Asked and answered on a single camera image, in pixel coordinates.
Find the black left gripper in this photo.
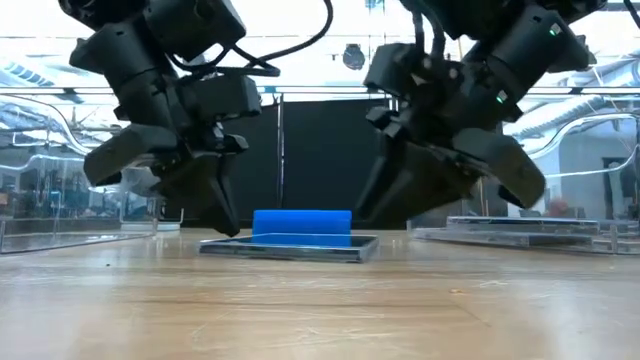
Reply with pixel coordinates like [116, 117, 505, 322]
[82, 119, 250, 239]

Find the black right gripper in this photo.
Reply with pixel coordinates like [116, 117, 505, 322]
[354, 83, 548, 224]

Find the blue jewel case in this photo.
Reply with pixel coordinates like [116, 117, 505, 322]
[252, 218, 353, 230]
[252, 227, 353, 247]
[252, 209, 353, 221]

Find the clear plastic bin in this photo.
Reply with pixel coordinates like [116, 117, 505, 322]
[407, 112, 640, 256]
[0, 94, 185, 256]

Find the black backdrop stand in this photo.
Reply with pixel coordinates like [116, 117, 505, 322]
[273, 92, 286, 211]

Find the black backdrop curtain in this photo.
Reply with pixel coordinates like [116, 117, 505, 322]
[234, 97, 504, 230]

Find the yellow hanging cable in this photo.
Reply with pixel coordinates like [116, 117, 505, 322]
[477, 177, 489, 219]

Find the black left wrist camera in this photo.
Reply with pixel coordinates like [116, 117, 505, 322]
[180, 74, 262, 122]

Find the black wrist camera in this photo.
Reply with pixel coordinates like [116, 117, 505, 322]
[180, 74, 262, 122]
[363, 42, 427, 97]

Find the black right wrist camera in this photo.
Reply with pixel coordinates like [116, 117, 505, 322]
[363, 42, 427, 97]

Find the long horizontal metal rail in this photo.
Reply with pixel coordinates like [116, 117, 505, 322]
[0, 84, 640, 98]

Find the black ceiling cord reel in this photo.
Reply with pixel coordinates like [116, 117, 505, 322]
[341, 43, 367, 72]

